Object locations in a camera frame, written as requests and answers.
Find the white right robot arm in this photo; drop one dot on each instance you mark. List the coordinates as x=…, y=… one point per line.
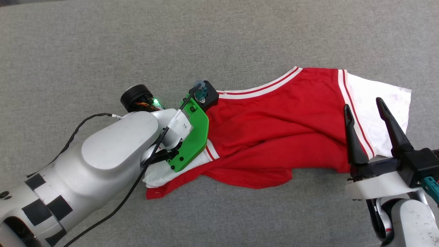
x=411, y=223

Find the red and white shirt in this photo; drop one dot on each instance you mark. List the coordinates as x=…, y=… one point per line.
x=274, y=130

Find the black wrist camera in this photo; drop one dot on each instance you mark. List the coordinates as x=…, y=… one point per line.
x=423, y=164
x=210, y=97

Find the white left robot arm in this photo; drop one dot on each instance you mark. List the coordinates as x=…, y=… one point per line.
x=113, y=144

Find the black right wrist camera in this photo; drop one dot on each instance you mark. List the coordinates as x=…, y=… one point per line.
x=423, y=164

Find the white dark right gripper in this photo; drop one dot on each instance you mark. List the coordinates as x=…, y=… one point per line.
x=377, y=187

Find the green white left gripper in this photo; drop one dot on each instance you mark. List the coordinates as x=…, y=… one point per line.
x=197, y=137

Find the grey fabric sofa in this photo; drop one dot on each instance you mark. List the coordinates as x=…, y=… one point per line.
x=240, y=34

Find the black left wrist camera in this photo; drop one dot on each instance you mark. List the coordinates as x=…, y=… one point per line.
x=210, y=97

